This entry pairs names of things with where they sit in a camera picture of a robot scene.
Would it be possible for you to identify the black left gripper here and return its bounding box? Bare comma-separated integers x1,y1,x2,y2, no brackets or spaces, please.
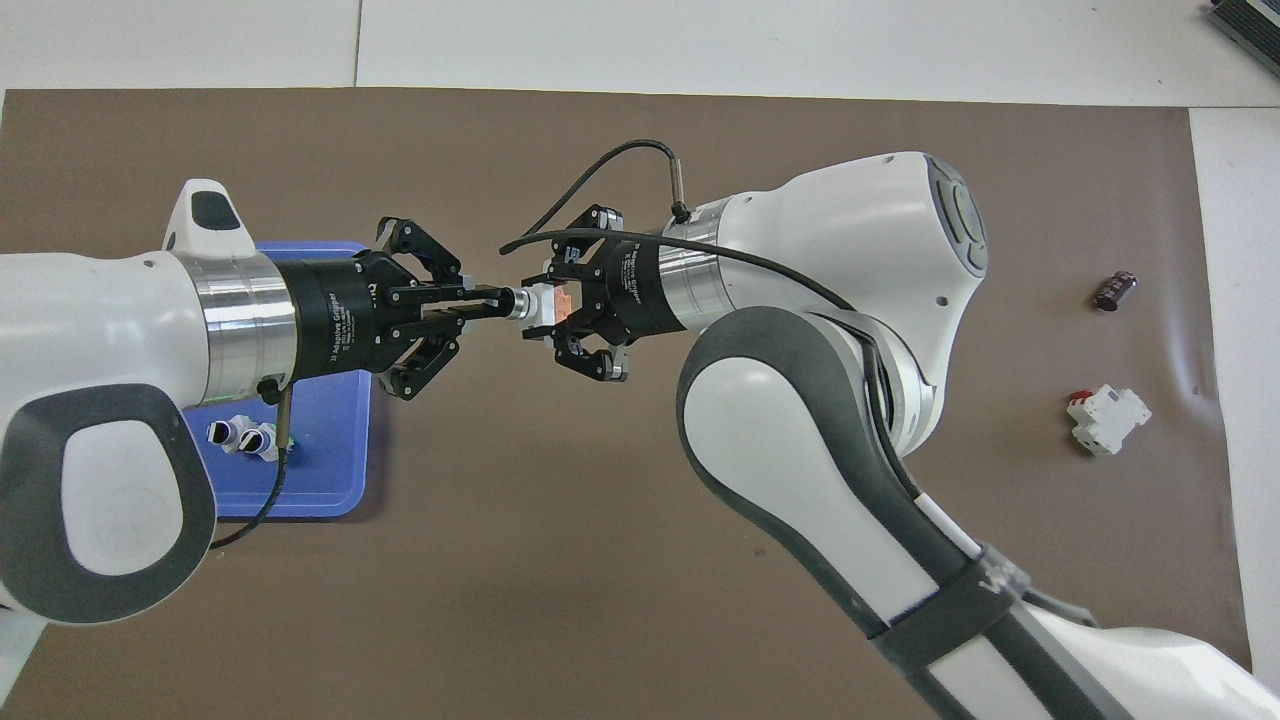
275,215,501,401

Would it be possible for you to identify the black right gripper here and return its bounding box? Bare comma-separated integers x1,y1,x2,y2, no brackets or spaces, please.
522,205,698,384

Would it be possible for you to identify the selector switch with orange block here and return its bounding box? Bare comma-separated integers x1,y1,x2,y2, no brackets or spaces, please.
497,280,576,336

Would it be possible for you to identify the blue plastic tray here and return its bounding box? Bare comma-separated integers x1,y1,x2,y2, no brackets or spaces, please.
185,240,373,519

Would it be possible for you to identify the brown table mat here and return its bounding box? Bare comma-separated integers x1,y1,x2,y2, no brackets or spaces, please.
0,88,1256,720

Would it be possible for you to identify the white circuit breaker red lever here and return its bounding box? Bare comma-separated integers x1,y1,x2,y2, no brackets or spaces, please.
1066,386,1153,457

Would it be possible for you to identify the grey ribbed device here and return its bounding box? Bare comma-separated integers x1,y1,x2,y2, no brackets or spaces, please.
1205,0,1280,69

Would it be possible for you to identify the selector switch with green base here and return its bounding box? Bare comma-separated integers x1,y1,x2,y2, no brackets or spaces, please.
240,425,291,463

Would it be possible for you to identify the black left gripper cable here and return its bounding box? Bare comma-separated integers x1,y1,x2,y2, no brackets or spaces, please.
210,378,296,549

